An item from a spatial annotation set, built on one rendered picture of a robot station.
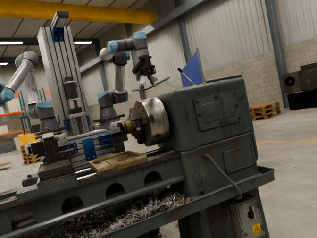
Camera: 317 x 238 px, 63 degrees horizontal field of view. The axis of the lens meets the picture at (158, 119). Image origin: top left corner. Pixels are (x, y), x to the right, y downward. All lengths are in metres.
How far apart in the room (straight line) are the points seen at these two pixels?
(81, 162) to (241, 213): 1.25
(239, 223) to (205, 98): 0.83
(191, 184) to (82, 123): 1.13
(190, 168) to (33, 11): 11.76
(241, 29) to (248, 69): 1.84
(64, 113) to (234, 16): 11.48
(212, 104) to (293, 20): 10.38
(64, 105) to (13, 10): 10.43
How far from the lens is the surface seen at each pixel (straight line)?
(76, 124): 2.32
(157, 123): 1.59
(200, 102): 1.68
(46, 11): 13.04
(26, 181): 1.76
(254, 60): 12.51
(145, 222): 1.50
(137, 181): 1.58
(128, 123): 1.66
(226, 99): 1.79
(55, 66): 2.44
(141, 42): 1.66
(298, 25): 11.84
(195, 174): 1.68
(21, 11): 12.73
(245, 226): 1.90
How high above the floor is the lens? 1.18
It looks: 3 degrees down
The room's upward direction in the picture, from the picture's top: 12 degrees counter-clockwise
